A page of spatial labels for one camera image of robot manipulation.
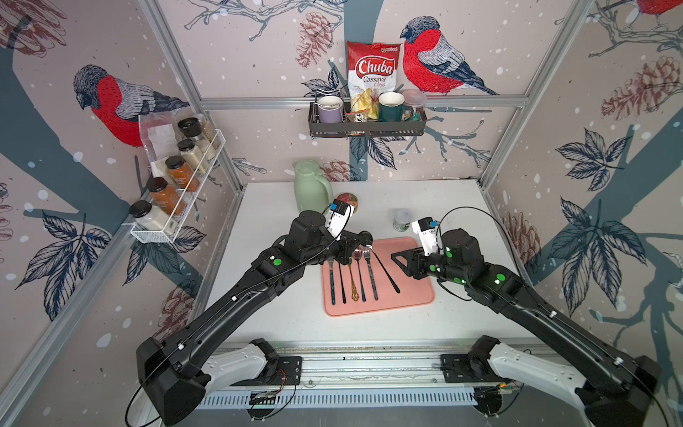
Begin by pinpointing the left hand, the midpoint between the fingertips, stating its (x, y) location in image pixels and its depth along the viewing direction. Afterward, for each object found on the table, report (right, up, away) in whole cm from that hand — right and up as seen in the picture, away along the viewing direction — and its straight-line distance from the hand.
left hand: (368, 234), depth 68 cm
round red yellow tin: (-5, +11, +44) cm, 45 cm away
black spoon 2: (+6, -11, +3) cm, 13 cm away
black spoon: (-7, -20, +23) cm, 31 cm away
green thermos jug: (-18, +13, +30) cm, 37 cm away
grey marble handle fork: (+2, -12, +30) cm, 32 cm away
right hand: (+8, -5, +3) cm, 11 cm away
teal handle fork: (-11, -19, +23) cm, 32 cm away
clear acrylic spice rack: (-50, +1, -4) cm, 50 cm away
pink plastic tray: (+4, -19, +23) cm, 30 cm away
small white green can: (+16, +2, +33) cm, 37 cm away
